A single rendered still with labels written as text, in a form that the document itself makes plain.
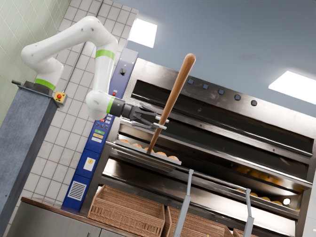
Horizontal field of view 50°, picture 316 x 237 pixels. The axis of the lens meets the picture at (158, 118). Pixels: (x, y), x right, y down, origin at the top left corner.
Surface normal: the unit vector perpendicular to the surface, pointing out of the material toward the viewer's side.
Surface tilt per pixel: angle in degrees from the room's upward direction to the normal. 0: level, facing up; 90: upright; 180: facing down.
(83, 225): 90
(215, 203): 70
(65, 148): 90
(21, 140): 90
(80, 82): 90
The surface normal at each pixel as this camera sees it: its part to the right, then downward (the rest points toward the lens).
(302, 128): 0.08, -0.25
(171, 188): 0.18, -0.54
